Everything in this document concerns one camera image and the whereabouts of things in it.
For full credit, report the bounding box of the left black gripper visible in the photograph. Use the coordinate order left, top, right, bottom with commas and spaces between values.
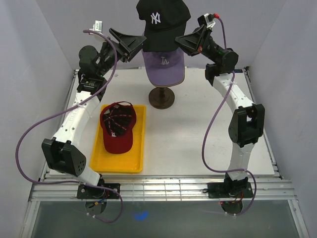
97, 29, 146, 77

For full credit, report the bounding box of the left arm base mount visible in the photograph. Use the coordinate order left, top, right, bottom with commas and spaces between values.
76, 183, 121, 199

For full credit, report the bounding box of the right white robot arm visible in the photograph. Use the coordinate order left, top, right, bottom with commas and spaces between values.
175, 25, 265, 198

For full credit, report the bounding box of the yellow plastic tray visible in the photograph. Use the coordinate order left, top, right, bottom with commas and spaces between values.
90, 105, 146, 174

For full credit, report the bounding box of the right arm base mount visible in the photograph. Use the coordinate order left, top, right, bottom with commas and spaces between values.
202, 182, 254, 198

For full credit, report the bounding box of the purple baseball cap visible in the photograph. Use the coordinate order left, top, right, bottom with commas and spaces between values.
142, 48, 185, 81

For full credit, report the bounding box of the dark wooden round stand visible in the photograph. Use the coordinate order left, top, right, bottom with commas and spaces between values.
149, 87, 175, 110

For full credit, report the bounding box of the aluminium frame rail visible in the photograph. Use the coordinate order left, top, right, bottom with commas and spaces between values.
28, 173, 309, 238

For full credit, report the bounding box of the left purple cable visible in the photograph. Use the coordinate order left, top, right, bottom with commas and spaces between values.
14, 29, 124, 223

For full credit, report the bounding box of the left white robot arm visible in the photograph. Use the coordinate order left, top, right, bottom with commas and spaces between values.
42, 28, 146, 198

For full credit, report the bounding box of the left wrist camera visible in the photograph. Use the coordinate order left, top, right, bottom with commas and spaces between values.
88, 20, 108, 42

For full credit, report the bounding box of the black cap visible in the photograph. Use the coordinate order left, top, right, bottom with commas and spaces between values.
136, 0, 191, 52

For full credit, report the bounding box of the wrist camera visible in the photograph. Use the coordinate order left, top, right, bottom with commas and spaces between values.
198, 13, 220, 30
88, 20, 108, 42

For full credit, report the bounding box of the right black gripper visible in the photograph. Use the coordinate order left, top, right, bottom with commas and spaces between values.
173, 24, 222, 63

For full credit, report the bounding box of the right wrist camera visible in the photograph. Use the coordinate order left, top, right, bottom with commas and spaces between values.
198, 13, 220, 30

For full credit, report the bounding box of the dark red baseball cap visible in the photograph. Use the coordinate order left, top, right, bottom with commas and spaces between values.
100, 101, 137, 154

